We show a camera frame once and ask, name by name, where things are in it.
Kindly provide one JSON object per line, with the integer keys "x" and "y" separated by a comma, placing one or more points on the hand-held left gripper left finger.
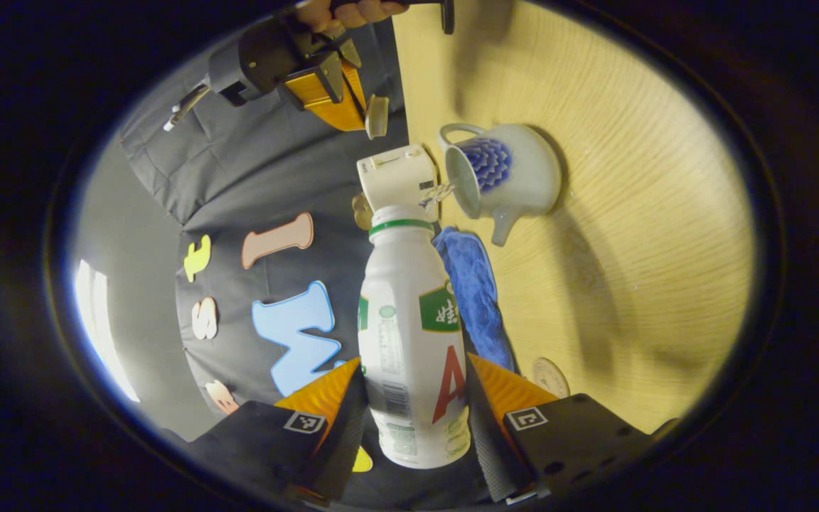
{"x": 342, "y": 441}

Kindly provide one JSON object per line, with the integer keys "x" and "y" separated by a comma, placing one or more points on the white teacup lid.
{"x": 377, "y": 116}

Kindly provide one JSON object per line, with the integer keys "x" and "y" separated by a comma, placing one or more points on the metal backdrop clamp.
{"x": 185, "y": 108}

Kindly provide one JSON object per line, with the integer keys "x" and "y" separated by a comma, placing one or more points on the blue towel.
{"x": 477, "y": 299}

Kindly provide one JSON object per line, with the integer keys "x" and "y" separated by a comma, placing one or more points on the white toaster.
{"x": 399, "y": 174}

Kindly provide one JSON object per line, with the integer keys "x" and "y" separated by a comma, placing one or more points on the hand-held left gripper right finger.
{"x": 484, "y": 441}

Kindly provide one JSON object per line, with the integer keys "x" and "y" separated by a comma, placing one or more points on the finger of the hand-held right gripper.
{"x": 354, "y": 60}
{"x": 331, "y": 99}

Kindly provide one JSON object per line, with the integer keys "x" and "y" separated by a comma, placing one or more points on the round brown coaster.
{"x": 550, "y": 377}

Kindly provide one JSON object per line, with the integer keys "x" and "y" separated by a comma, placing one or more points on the white water bottle green label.
{"x": 409, "y": 320}

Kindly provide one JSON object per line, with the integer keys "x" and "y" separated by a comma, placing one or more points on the clear poured water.
{"x": 438, "y": 192}

